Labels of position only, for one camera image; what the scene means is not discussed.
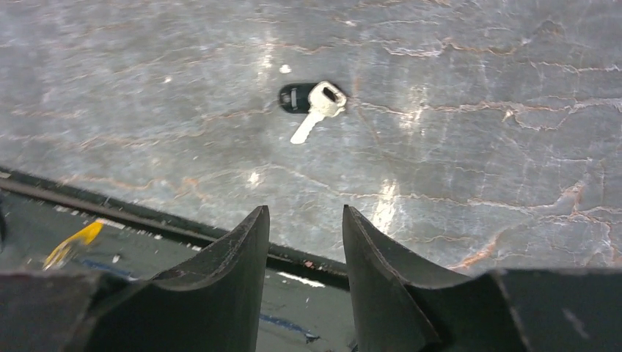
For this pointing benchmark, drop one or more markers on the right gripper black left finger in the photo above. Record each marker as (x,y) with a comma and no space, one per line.
(210,302)

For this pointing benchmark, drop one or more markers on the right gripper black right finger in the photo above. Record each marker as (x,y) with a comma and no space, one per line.
(403,302)

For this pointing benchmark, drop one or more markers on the key with black tag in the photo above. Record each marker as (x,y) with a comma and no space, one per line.
(317,101)

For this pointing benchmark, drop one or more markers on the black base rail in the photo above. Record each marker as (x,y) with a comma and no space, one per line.
(306,304)

